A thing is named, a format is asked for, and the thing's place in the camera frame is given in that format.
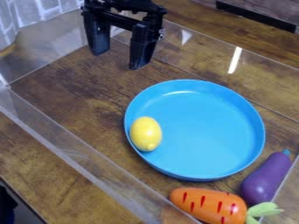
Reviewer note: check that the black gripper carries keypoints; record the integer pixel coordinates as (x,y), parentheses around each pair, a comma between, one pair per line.
(99,18)

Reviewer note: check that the yellow toy lemon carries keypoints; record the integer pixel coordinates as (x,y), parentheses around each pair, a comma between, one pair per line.
(146,133)

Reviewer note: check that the blue round tray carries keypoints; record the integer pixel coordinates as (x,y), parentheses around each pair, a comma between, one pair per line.
(214,133)

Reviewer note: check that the white patterned curtain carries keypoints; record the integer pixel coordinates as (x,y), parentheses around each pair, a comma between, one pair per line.
(19,13)

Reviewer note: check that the purple toy eggplant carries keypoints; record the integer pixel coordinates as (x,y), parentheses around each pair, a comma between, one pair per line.
(258,187)

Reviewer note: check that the orange toy carrot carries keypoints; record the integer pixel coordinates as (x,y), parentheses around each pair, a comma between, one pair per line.
(220,207)

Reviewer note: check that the clear acrylic enclosure wall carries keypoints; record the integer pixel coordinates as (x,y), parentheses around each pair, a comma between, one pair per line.
(64,154)

